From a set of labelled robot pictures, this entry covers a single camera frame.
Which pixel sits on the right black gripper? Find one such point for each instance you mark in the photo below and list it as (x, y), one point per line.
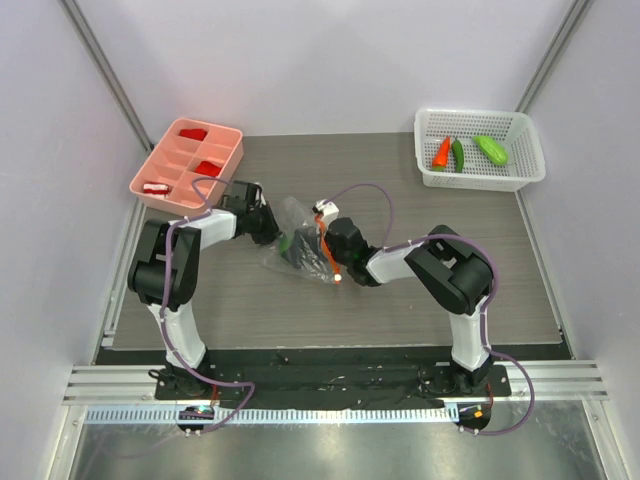
(329, 240)

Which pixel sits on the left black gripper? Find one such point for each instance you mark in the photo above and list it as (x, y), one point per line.
(273, 230)

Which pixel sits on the clear orange zip top bag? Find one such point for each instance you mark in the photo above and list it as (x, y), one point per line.
(290, 215)

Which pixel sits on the green fake pepper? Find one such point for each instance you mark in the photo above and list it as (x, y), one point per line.
(285, 243)

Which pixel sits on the orange fake carrot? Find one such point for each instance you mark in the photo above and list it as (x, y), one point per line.
(440, 160)

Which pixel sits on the dark green fake chili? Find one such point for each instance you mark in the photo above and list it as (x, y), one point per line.
(459, 156)

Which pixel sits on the green fake pea pod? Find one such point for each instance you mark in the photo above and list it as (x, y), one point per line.
(494, 151)

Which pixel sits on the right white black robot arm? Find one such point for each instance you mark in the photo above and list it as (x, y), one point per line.
(455, 273)

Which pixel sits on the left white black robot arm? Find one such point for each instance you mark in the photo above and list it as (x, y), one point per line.
(164, 273)

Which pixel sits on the red fake food middle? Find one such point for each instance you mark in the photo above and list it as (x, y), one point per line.
(206, 168)

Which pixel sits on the red white fake food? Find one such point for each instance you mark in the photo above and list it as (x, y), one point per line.
(156, 189)

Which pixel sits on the red fake food top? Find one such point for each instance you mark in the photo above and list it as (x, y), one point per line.
(196, 134)

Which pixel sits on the pink compartment tray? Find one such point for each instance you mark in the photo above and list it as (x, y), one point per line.
(173, 160)

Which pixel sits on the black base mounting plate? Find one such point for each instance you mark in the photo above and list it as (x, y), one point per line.
(402, 397)

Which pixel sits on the white perforated plastic basket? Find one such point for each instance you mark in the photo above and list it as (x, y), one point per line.
(514, 131)

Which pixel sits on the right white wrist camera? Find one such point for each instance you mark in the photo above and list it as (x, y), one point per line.
(325, 211)

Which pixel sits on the white slotted cable duct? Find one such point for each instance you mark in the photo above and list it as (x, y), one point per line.
(189, 415)

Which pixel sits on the aluminium frame rail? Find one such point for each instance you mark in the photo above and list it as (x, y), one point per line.
(562, 380)

